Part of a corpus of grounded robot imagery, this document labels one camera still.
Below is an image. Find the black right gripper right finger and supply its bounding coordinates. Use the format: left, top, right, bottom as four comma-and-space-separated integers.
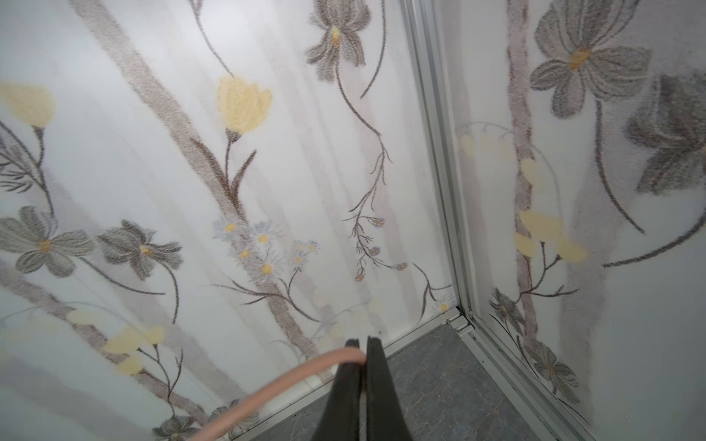
365, 336, 413, 441

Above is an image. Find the pink charging cable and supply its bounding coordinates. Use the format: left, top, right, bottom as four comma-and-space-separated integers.
186, 346, 368, 441

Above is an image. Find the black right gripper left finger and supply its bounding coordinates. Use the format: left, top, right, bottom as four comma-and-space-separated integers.
312, 363, 363, 441

